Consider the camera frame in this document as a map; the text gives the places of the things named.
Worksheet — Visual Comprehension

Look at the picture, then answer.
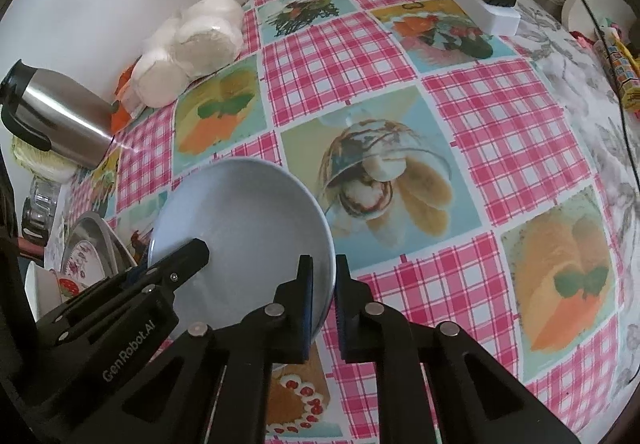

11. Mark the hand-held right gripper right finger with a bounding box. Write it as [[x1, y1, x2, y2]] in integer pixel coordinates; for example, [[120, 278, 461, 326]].
[[334, 254, 583, 444]]

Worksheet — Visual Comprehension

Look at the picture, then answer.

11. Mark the strawberry print bowl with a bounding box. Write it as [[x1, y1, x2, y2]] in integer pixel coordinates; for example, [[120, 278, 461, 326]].
[[54, 274, 96, 307]]

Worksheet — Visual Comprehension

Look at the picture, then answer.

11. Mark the napa cabbage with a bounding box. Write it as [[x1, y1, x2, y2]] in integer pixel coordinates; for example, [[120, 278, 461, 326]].
[[11, 136, 78, 184]]

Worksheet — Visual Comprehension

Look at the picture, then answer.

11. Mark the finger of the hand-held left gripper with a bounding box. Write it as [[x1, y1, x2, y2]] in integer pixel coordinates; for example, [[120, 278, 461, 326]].
[[135, 238, 211, 294], [75, 265, 151, 308]]

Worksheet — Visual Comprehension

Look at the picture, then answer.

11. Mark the stainless steel thermos jug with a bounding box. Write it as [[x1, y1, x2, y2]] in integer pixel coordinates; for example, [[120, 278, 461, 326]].
[[0, 59, 117, 170]]

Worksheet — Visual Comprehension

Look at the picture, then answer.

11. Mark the pink floral round plate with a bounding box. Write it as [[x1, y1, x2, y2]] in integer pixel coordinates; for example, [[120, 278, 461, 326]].
[[61, 241, 108, 280]]

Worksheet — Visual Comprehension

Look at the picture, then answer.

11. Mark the orange plastic bag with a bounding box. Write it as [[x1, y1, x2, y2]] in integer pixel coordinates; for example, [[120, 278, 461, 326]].
[[109, 64, 146, 135]]

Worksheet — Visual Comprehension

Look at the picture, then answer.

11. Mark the stainless steel basin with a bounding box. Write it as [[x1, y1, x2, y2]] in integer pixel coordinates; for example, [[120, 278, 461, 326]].
[[60, 211, 138, 275]]

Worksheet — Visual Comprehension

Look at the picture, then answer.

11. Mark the dark glass tray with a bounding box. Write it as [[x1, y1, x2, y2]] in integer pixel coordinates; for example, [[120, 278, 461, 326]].
[[20, 196, 51, 242]]

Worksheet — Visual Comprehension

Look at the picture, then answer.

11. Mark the light blue bowl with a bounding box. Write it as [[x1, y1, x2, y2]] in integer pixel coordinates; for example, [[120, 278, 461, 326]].
[[148, 157, 335, 342]]

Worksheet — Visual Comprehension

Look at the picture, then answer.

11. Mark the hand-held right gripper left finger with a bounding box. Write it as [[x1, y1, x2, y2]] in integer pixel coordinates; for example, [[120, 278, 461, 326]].
[[60, 254, 316, 444]]

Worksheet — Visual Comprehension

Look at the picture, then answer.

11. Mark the small white bowl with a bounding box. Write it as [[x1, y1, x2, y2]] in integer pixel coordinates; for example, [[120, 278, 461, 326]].
[[24, 261, 63, 325]]

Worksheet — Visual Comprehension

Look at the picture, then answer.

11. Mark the clear drinking glass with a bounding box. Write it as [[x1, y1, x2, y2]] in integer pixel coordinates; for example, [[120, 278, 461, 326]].
[[27, 176, 62, 215]]

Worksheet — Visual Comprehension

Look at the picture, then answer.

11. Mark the bag of white steamed buns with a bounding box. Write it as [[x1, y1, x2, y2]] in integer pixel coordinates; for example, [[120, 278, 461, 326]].
[[131, 0, 245, 107]]

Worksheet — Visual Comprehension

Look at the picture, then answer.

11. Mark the white power strip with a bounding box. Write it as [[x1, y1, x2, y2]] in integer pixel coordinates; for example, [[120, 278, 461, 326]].
[[437, 0, 522, 36]]

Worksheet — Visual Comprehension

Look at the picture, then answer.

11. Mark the black cable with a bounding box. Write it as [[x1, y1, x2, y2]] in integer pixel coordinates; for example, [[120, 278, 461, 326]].
[[500, 0, 640, 150]]

